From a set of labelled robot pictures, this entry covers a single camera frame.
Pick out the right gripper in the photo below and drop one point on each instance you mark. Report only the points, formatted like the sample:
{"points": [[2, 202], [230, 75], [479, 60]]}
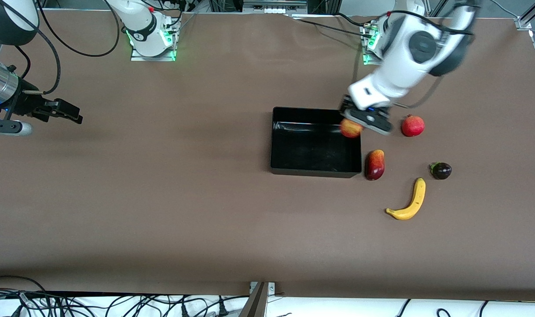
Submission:
{"points": [[28, 105]]}

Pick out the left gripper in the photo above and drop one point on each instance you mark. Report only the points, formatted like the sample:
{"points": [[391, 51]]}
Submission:
{"points": [[346, 101]]}

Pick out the red yellow apple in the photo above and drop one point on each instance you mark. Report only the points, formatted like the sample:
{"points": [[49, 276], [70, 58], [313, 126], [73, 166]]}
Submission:
{"points": [[350, 128]]}

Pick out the black rectangular plastic box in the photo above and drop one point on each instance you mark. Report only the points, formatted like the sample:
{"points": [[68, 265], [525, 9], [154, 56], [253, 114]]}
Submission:
{"points": [[311, 149]]}

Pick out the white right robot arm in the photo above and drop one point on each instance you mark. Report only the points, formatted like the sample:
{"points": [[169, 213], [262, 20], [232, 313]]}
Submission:
{"points": [[148, 31]]}

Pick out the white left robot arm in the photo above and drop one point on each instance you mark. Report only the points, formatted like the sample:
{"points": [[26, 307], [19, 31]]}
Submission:
{"points": [[419, 48]]}

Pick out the yellow banana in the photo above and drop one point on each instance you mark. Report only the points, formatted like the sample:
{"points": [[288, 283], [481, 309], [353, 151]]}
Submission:
{"points": [[415, 202]]}

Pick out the red yellow mango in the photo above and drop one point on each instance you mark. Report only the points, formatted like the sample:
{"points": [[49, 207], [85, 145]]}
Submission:
{"points": [[375, 165]]}

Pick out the red pomegranate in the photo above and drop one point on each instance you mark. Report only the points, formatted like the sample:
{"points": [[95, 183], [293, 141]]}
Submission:
{"points": [[412, 126]]}

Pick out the dark purple mangosteen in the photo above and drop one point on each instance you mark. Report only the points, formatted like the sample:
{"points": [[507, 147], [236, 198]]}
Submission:
{"points": [[441, 171]]}

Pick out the white power strip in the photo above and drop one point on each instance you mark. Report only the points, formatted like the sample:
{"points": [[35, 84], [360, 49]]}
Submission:
{"points": [[272, 9]]}

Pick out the table cover sheet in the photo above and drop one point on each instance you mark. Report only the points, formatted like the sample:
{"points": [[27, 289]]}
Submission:
{"points": [[162, 246]]}

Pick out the dark grey pole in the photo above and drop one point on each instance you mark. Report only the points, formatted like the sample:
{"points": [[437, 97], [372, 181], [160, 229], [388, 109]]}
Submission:
{"points": [[255, 306]]}

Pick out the silver metal bracket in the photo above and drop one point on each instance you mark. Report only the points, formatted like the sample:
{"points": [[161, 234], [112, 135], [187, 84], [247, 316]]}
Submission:
{"points": [[271, 288]]}

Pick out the silver table corner bracket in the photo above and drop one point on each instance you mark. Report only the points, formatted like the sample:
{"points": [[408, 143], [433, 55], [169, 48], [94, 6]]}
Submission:
{"points": [[522, 23]]}

